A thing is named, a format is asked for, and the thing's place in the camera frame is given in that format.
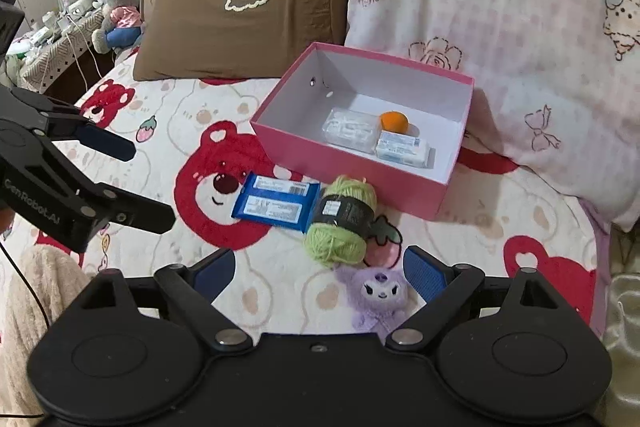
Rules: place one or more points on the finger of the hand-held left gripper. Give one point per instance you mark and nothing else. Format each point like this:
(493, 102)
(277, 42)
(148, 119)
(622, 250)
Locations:
(145, 214)
(107, 143)

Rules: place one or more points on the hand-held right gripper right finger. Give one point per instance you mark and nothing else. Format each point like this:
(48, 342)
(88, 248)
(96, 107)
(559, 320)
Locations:
(422, 276)

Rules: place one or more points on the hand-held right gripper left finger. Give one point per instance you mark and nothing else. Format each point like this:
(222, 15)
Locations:
(216, 271)

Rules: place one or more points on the blue snack packet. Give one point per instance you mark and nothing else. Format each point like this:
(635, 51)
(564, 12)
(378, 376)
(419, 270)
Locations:
(275, 202)

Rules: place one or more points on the green yarn ball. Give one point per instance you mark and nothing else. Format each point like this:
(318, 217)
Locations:
(337, 239)

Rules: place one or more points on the white tissue packet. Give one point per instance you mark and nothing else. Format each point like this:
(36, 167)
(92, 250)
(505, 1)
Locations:
(402, 149)

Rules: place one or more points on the pink cardboard box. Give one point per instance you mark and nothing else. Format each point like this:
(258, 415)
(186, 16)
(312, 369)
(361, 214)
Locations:
(360, 157)

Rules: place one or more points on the orange makeup sponge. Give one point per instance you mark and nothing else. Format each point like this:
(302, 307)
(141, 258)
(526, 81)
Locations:
(393, 122)

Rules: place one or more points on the purple plush toy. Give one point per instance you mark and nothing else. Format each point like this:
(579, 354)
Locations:
(375, 302)

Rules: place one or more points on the bear print bed sheet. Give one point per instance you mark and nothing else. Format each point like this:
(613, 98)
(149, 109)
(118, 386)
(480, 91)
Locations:
(225, 147)

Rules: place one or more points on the cluttered bedside table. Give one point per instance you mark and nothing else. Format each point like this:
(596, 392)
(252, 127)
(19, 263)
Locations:
(50, 52)

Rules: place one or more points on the beige fleece clothing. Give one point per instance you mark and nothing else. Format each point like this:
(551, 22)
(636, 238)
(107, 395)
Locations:
(35, 307)

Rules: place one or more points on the grey plush toy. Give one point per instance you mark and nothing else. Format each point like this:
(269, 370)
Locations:
(120, 2)

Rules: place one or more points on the clear plastic packet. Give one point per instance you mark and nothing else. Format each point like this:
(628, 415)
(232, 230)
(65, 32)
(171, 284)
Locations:
(350, 129)

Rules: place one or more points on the beige satin cloth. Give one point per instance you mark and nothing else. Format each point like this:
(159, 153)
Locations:
(622, 347)

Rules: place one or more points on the pink floral pillow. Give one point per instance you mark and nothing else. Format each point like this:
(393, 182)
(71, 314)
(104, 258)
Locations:
(500, 32)

